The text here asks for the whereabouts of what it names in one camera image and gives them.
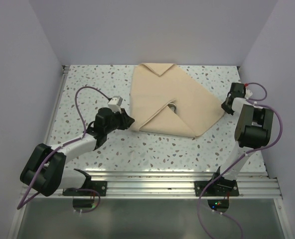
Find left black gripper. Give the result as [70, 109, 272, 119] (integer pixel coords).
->
[104, 108, 134, 134]

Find beige cloth wrap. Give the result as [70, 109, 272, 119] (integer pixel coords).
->
[130, 63, 224, 137]

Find stainless steel tray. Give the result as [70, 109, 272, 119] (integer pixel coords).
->
[167, 103, 177, 114]

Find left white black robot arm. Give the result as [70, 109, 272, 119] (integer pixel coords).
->
[20, 108, 135, 196]

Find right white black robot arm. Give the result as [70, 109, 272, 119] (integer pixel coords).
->
[210, 83, 274, 196]

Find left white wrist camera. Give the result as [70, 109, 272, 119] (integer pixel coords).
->
[108, 96, 123, 113]

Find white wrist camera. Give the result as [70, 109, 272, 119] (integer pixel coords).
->
[244, 84, 253, 99]
[108, 96, 123, 113]

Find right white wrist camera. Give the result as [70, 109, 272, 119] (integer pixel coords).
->
[244, 84, 253, 99]

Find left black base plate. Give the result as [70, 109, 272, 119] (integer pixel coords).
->
[62, 181, 108, 197]

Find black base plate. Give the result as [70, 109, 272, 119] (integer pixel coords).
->
[194, 180, 240, 197]
[62, 181, 108, 197]

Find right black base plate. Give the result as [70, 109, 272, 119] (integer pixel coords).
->
[194, 180, 240, 197]

